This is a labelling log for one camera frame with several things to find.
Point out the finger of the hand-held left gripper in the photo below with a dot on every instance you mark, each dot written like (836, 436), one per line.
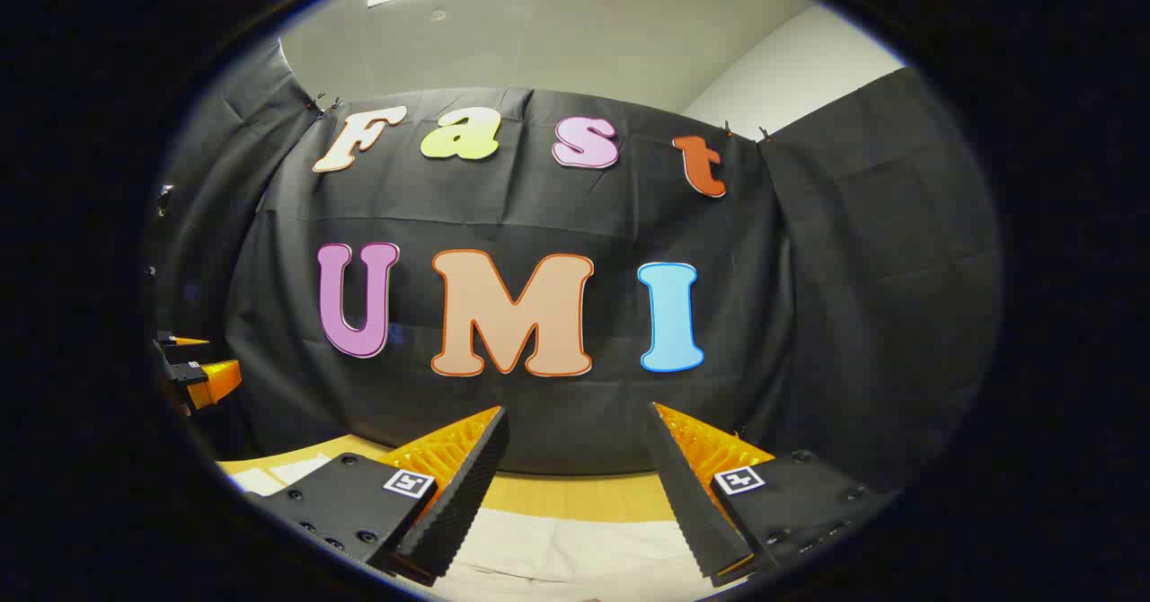
(211, 382)
(184, 341)

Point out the black backdrop cloth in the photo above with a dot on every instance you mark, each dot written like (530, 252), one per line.
(809, 314)

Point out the white jeans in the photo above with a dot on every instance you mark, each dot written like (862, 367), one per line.
(584, 548)

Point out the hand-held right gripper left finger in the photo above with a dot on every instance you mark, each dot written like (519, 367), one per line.
(467, 494)

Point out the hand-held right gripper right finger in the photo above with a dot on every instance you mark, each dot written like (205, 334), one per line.
(692, 503)

